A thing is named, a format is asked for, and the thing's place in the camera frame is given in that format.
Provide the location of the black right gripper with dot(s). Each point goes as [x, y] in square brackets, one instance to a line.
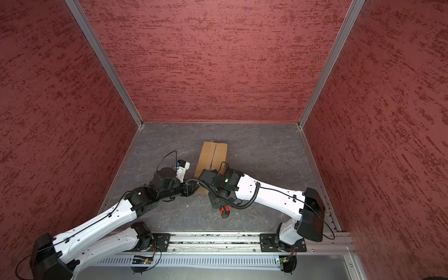
[216, 204]

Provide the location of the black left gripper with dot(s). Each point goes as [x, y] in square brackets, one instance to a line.
[188, 186]

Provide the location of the red black utility knife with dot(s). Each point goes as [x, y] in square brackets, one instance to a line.
[225, 211]

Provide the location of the brown cardboard express box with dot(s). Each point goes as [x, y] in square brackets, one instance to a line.
[212, 157]

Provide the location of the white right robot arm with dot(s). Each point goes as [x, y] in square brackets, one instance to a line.
[305, 208]

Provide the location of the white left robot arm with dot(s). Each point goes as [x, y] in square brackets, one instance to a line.
[116, 230]

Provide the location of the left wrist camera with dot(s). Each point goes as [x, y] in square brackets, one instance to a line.
[181, 168]

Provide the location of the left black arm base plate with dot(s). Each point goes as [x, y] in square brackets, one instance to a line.
[159, 241]

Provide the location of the aluminium front rail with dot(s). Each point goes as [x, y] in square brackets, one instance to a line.
[245, 243]

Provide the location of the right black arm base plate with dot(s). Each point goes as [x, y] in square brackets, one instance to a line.
[269, 242]

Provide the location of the white slotted cable duct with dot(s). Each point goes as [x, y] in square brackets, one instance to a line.
[258, 262]

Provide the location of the left aluminium corner post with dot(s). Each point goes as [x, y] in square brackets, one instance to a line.
[82, 20]

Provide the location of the aluminium corner post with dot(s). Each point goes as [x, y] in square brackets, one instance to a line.
[344, 31]
[82, 20]

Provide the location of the right aluminium corner post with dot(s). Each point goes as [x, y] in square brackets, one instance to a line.
[344, 31]

